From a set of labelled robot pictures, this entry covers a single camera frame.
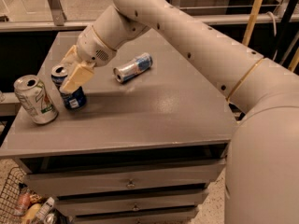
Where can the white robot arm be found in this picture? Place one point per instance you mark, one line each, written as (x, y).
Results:
(262, 168)

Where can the grey drawer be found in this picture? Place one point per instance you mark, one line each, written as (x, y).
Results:
(131, 202)
(142, 217)
(126, 177)

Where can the wire basket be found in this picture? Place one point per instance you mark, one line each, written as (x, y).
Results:
(9, 196)

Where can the silver blue red bull can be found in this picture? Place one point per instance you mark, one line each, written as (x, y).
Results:
(136, 66)

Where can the grey middle drawer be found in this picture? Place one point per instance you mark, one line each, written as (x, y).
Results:
(131, 202)

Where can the orange snack bottle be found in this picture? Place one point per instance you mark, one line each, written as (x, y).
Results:
(23, 202)

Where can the white box in basket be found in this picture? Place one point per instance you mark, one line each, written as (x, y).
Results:
(43, 211)

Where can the grey metal railing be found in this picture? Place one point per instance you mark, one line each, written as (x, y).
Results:
(35, 15)

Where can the white green 7up can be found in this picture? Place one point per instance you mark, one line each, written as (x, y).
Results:
(31, 92)

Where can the yellow wooden frame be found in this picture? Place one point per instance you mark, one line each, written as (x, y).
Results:
(290, 8)

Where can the grey top drawer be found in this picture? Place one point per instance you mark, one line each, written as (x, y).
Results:
(126, 177)

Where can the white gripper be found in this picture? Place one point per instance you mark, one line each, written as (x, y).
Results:
(92, 48)

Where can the grey bottom drawer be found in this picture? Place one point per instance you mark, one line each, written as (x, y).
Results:
(142, 217)

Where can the yellow item in basket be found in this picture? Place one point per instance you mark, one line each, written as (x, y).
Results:
(30, 214)

